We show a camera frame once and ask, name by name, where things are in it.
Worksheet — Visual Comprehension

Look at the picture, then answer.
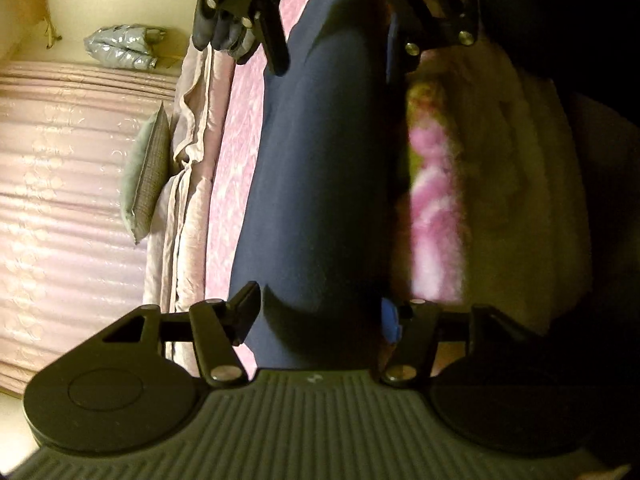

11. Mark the grey-green pillow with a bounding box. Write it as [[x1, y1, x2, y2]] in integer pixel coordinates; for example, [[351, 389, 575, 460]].
[[120, 102, 172, 246]]

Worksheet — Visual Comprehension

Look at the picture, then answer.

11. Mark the pink floral fleece blanket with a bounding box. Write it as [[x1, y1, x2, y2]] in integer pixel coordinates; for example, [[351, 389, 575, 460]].
[[202, 0, 473, 376]]

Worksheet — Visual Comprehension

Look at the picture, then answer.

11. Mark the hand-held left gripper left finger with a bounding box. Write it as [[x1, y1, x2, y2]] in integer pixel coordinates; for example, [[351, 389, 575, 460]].
[[102, 281, 262, 389]]

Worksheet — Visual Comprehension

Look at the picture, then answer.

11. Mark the navy blue garment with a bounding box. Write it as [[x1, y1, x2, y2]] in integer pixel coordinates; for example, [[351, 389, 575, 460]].
[[192, 0, 416, 376]]

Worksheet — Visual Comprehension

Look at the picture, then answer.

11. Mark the pink quilted bedspread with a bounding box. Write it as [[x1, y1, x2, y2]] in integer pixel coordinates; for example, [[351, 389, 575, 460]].
[[0, 60, 178, 400]]

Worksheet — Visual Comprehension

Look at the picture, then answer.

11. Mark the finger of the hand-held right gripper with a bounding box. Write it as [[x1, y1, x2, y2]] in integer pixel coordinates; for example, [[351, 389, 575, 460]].
[[199, 0, 292, 77], [386, 0, 482, 75]]

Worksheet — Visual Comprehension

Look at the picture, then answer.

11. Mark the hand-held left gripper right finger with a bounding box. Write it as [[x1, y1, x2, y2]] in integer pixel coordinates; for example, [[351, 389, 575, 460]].
[[380, 296, 538, 389]]

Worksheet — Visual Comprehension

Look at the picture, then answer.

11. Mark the shiny silver-blue quilted bag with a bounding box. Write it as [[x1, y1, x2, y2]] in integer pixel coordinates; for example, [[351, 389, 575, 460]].
[[82, 25, 167, 72]]

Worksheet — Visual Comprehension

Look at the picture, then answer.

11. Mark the white ruffled bed sheet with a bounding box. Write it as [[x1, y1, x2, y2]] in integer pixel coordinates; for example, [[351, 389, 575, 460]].
[[145, 47, 218, 361]]

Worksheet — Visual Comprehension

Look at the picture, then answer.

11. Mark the tan hanging tassel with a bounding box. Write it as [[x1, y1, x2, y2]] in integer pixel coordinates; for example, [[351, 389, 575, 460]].
[[42, 14, 63, 52]]

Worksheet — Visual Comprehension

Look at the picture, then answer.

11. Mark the cream fuzzy blanket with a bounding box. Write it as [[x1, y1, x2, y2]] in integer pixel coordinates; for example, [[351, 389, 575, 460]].
[[450, 45, 596, 336]]

